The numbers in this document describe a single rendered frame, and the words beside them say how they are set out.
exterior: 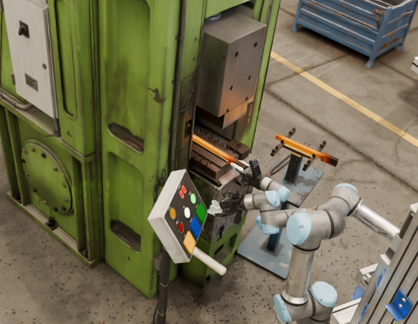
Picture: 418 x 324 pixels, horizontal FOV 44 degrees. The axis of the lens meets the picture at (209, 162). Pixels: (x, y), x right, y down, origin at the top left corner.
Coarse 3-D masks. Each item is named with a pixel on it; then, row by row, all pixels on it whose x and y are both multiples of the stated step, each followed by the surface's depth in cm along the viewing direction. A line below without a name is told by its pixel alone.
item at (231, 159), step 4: (196, 136) 300; (196, 140) 298; (200, 140) 297; (204, 144) 295; (208, 144) 295; (208, 148) 294; (212, 148) 292; (216, 148) 293; (216, 152) 291; (220, 152) 291; (224, 156) 288; (228, 156) 289; (228, 160) 286; (232, 160) 286; (236, 160) 286; (228, 164) 287; (236, 164) 286; (240, 164) 284; (244, 164) 284; (244, 168) 283
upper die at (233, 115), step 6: (246, 102) 270; (198, 108) 268; (234, 108) 262; (240, 108) 267; (246, 108) 273; (198, 114) 270; (204, 114) 267; (210, 114) 264; (228, 114) 261; (234, 114) 265; (240, 114) 271; (210, 120) 266; (216, 120) 263; (222, 120) 260; (228, 120) 264; (234, 120) 269; (222, 126) 262
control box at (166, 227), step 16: (176, 176) 245; (176, 192) 235; (192, 192) 249; (160, 208) 228; (176, 208) 233; (192, 208) 246; (160, 224) 225; (176, 224) 230; (176, 240) 228; (176, 256) 235
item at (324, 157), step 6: (276, 138) 319; (282, 138) 317; (288, 138) 317; (288, 144) 316; (294, 144) 314; (300, 144) 314; (306, 150) 311; (312, 150) 310; (318, 156) 308; (324, 156) 306; (330, 156) 306; (330, 162) 307; (336, 162) 304
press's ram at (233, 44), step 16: (224, 16) 250; (240, 16) 252; (208, 32) 235; (224, 32) 236; (240, 32) 238; (256, 32) 243; (208, 48) 238; (224, 48) 231; (240, 48) 238; (256, 48) 250; (208, 64) 242; (224, 64) 236; (240, 64) 245; (256, 64) 258; (208, 80) 247; (224, 80) 241; (240, 80) 253; (256, 80) 266; (208, 96) 252; (224, 96) 249; (240, 96) 261; (224, 112) 256
